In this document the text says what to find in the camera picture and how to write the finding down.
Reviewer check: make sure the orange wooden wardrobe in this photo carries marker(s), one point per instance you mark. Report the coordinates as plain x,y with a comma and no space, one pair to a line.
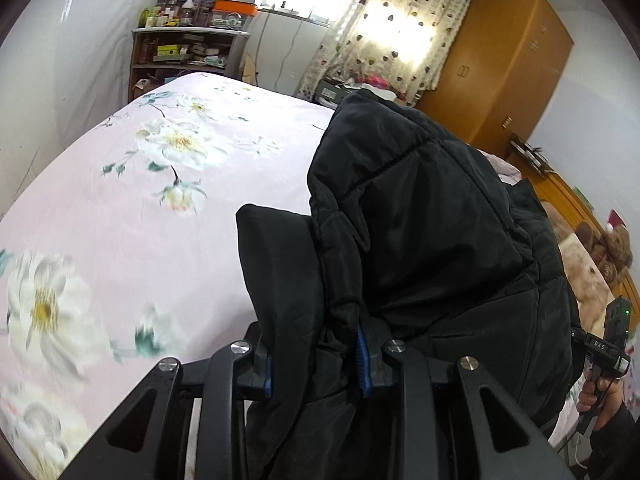
500,73

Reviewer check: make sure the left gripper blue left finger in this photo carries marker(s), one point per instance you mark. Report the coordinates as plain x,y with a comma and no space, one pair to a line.
236,374

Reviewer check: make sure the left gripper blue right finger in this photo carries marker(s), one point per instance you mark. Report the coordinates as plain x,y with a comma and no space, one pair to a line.
392,370

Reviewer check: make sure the brown teddy bear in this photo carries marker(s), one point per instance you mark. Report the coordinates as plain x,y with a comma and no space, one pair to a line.
610,251

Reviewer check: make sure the heart pattern curtain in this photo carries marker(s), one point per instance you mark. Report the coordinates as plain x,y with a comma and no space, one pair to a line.
404,43

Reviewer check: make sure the wooden shelf with clutter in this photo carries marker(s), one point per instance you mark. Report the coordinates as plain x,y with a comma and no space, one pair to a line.
175,38

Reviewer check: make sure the black padded jacket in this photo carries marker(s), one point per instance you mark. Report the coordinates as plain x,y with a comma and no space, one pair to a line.
409,225

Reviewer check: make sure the person's right hand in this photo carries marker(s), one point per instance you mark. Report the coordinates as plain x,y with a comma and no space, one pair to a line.
605,395

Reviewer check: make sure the wooden headboard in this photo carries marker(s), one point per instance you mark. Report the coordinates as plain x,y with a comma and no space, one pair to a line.
550,186

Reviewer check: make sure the pink floral bed sheet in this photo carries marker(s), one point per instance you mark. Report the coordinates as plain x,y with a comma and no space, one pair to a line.
125,251

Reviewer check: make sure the clothes pile by window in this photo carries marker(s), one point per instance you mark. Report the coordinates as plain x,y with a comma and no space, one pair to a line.
331,91

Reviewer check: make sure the brown bear print blanket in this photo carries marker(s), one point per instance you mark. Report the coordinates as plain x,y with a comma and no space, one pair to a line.
593,294

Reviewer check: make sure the orange storage box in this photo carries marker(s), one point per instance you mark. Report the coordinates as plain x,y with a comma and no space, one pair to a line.
233,14

